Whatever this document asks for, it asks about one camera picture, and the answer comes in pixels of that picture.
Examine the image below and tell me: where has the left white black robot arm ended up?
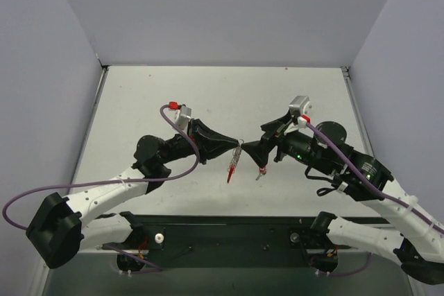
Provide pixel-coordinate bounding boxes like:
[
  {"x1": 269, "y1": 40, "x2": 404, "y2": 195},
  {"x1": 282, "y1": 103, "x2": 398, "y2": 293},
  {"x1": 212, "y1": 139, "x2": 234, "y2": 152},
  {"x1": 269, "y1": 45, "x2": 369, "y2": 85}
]
[{"x1": 26, "y1": 119, "x2": 239, "y2": 269}]

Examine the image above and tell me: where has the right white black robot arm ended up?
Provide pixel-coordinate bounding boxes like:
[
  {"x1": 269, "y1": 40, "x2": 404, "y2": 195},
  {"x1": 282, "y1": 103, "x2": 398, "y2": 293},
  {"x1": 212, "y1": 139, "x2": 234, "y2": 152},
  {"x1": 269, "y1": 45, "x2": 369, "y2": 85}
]
[{"x1": 241, "y1": 114, "x2": 443, "y2": 286}]

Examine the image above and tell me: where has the red tagged key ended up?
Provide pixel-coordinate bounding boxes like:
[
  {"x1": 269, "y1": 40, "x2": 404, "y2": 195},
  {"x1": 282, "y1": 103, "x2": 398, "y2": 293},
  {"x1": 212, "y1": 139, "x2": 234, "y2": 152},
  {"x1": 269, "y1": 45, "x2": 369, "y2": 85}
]
[{"x1": 255, "y1": 167, "x2": 267, "y2": 181}]

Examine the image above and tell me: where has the purple cable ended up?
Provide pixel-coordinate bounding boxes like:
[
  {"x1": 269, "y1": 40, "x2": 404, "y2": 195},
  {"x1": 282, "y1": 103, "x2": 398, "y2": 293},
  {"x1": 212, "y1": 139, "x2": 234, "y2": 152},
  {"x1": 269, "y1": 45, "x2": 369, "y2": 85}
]
[
  {"x1": 2, "y1": 101, "x2": 202, "y2": 231},
  {"x1": 301, "y1": 115, "x2": 444, "y2": 236}
]

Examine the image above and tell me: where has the red round key tag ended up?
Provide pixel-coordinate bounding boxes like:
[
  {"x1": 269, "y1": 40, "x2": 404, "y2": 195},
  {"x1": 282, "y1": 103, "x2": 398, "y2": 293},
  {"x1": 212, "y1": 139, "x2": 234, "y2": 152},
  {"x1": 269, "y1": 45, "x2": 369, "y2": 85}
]
[{"x1": 226, "y1": 166, "x2": 236, "y2": 184}]

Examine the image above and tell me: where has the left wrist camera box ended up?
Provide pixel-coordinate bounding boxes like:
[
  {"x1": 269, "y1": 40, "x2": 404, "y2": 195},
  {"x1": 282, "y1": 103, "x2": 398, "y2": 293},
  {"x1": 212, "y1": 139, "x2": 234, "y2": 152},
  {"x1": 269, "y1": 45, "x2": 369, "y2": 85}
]
[{"x1": 174, "y1": 105, "x2": 191, "y2": 130}]

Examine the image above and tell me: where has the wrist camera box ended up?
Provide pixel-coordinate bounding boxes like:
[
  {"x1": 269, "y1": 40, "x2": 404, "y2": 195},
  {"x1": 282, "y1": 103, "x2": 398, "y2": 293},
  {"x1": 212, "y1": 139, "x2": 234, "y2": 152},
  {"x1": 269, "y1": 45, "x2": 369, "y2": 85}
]
[
  {"x1": 289, "y1": 96, "x2": 312, "y2": 117},
  {"x1": 174, "y1": 105, "x2": 191, "y2": 130}
]

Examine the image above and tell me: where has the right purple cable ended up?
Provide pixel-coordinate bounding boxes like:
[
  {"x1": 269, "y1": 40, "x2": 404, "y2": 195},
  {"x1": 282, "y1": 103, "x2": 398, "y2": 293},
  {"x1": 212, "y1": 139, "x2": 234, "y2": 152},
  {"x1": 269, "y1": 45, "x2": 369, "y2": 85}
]
[{"x1": 301, "y1": 115, "x2": 444, "y2": 236}]

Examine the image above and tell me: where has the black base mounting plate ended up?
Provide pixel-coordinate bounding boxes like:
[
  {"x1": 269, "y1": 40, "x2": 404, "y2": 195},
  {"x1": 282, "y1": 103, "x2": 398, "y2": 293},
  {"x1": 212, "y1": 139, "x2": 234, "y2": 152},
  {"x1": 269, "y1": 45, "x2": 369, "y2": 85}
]
[{"x1": 111, "y1": 215, "x2": 339, "y2": 274}]

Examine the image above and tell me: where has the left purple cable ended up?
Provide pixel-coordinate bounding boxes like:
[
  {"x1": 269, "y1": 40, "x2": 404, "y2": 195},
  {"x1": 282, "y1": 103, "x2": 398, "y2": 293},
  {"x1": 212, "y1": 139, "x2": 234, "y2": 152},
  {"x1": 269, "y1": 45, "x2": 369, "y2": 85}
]
[{"x1": 2, "y1": 101, "x2": 202, "y2": 231}]

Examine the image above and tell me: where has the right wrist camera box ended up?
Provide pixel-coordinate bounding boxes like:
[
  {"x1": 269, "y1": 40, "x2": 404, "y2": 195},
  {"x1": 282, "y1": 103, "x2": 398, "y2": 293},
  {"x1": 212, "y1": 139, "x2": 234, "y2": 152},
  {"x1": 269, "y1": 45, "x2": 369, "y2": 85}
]
[{"x1": 289, "y1": 96, "x2": 312, "y2": 117}]

